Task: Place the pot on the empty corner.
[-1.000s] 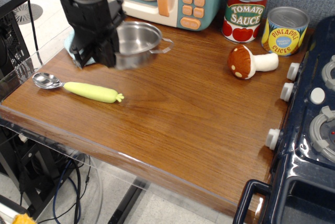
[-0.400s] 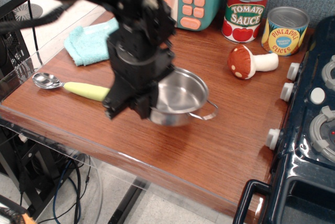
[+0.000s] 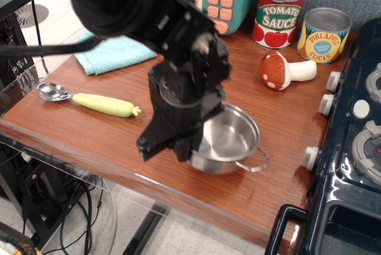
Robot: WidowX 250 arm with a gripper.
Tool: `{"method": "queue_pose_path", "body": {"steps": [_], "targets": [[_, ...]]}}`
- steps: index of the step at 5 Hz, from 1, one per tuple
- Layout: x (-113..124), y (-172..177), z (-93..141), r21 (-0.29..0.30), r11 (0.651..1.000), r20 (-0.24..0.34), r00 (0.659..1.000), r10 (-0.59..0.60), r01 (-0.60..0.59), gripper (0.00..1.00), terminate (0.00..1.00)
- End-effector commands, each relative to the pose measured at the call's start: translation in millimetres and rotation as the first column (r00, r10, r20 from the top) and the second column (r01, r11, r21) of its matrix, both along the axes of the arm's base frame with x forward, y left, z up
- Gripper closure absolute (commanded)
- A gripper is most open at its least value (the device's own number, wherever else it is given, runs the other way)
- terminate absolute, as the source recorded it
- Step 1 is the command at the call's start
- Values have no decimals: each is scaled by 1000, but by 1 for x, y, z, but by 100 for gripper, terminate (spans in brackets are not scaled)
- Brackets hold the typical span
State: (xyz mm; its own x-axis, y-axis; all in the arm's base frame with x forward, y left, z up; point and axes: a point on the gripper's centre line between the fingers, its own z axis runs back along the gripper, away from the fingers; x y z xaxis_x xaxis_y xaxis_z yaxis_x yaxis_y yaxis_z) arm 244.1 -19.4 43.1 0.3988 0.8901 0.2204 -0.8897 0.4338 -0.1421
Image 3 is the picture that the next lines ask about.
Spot blue floor cable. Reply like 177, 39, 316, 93
59, 180, 93, 255

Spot small stainless steel pot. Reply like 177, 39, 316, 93
188, 102, 270, 174

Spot spoon with yellow-green handle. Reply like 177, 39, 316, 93
37, 82, 142, 117

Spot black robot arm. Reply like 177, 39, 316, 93
72, 0, 231, 161

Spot black floor cable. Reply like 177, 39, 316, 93
41, 177, 105, 255

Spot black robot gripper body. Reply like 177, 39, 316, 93
136, 33, 232, 161

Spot tomato sauce can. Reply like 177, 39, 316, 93
252, 0, 305, 49

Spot pineapple slices can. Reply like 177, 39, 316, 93
297, 7, 352, 64

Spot dark blue toy stove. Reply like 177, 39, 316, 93
266, 18, 380, 254

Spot plush brown mushroom toy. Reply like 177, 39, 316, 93
258, 51, 317, 91

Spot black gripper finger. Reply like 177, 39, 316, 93
174, 122, 204, 162

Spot black table leg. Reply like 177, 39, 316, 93
122, 211, 162, 255

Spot teal folded cloth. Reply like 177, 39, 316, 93
75, 36, 157, 76

